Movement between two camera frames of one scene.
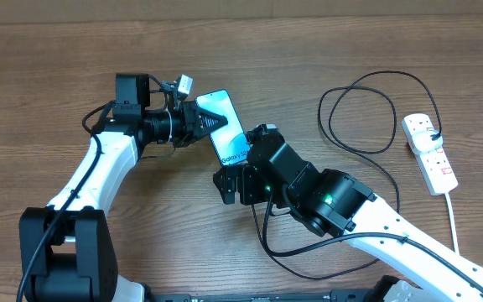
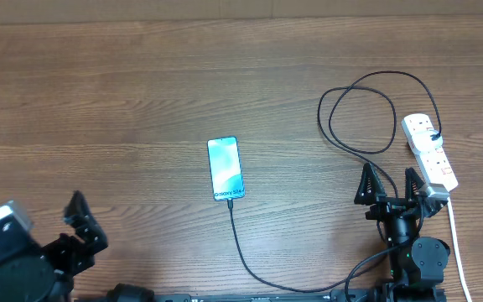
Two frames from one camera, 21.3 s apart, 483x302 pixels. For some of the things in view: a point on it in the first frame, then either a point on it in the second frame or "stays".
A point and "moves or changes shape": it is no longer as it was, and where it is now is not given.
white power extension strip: [434, 164] stays
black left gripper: [189, 114] → [73, 251]
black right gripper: [248, 175] → [384, 205]
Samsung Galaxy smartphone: [230, 140] moves or changes shape
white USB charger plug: [422, 142] stays
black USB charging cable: [381, 168] → [232, 219]
